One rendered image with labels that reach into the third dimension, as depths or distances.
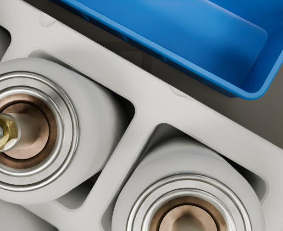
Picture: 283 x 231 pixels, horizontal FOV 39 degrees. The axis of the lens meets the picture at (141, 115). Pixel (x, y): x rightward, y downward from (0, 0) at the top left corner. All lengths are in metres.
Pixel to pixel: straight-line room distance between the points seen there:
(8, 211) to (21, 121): 0.11
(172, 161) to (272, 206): 0.11
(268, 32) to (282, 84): 0.06
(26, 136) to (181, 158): 0.09
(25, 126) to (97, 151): 0.05
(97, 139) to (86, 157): 0.01
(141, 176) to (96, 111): 0.05
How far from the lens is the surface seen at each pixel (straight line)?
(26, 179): 0.26
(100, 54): 0.33
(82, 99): 0.26
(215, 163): 0.25
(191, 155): 0.25
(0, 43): 0.38
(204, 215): 0.25
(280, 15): 0.46
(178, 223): 0.24
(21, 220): 0.34
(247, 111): 0.51
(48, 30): 0.34
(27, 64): 0.27
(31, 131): 0.25
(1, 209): 0.33
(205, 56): 0.50
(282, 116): 0.51
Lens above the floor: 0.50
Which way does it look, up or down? 85 degrees down
